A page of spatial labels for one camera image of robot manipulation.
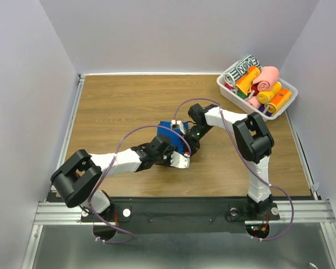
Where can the white plastic basket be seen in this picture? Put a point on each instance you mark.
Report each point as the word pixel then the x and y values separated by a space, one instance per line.
pixel 230 93

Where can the pink rolled towel in basket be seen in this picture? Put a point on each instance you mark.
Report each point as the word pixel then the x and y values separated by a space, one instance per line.
pixel 254 102

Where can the black white striped towel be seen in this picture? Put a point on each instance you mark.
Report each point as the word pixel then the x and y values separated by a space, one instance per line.
pixel 240 68

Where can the blue towel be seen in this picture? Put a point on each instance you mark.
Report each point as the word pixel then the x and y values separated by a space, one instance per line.
pixel 175 140

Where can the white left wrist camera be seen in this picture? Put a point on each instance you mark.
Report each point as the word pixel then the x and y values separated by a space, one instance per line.
pixel 180 161

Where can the green rolled towel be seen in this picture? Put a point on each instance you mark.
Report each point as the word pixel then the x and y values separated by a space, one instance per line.
pixel 241 95

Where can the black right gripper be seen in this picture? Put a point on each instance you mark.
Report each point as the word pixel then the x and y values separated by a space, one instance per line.
pixel 194 145

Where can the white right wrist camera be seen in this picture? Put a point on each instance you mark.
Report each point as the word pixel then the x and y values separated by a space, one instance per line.
pixel 179 126

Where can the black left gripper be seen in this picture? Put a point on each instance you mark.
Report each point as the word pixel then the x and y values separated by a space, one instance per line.
pixel 169 151

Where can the aluminium frame rail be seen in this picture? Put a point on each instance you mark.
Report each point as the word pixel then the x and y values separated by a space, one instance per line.
pixel 305 211

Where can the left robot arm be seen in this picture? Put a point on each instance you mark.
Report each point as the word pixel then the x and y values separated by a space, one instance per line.
pixel 76 180

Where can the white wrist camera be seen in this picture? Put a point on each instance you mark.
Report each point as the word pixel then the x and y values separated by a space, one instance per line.
pixel 180 161
pixel 179 126

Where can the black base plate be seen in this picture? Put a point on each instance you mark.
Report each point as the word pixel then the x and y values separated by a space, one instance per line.
pixel 142 226

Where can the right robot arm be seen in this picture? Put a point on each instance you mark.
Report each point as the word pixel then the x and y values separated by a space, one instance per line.
pixel 253 142

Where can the pink towel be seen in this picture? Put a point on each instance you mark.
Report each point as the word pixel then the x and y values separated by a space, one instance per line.
pixel 268 76
pixel 254 102

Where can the orange rolled towel purple spot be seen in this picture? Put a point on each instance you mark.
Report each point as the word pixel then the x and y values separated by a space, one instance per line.
pixel 280 99

